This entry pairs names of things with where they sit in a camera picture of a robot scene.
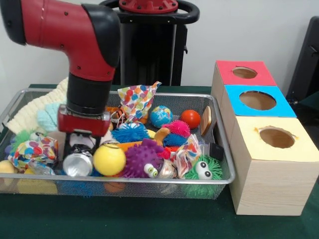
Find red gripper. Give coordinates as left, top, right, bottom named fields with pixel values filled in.
left=57, top=104, right=111, bottom=158

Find polka dot paper napkin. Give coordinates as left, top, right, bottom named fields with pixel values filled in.
left=117, top=81, right=162, bottom=124

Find wooden three-hole box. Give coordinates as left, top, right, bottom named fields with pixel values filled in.
left=210, top=60, right=319, bottom=216

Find crushed silver can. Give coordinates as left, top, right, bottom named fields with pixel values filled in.
left=62, top=143, right=94, bottom=177

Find yellow smiley ball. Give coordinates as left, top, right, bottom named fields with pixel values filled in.
left=92, top=144, right=127, bottom=176

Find mint green cloth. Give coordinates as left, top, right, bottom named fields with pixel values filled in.
left=37, top=103, right=60, bottom=132

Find blue spiky ball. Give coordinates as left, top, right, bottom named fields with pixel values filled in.
left=111, top=122, right=150, bottom=144

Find purple spiky toy with eyes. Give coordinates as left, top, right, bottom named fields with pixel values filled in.
left=123, top=138, right=165, bottom=179

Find cream knitted cloth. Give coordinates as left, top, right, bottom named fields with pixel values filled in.
left=6, top=77, right=69, bottom=135

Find globe print ball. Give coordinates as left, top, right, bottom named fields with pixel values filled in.
left=150, top=105, right=173, bottom=128

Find dark green tablecloth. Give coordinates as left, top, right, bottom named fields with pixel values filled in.
left=295, top=93, right=319, bottom=119
left=0, top=84, right=319, bottom=239

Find red rubber ball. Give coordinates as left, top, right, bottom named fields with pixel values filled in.
left=180, top=109, right=201, bottom=129

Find green spiky toy with eyes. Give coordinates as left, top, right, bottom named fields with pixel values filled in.
left=184, top=154, right=222, bottom=180

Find wire mesh bin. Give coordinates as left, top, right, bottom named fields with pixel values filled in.
left=0, top=88, right=236, bottom=200

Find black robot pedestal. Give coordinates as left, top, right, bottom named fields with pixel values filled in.
left=99, top=0, right=200, bottom=87

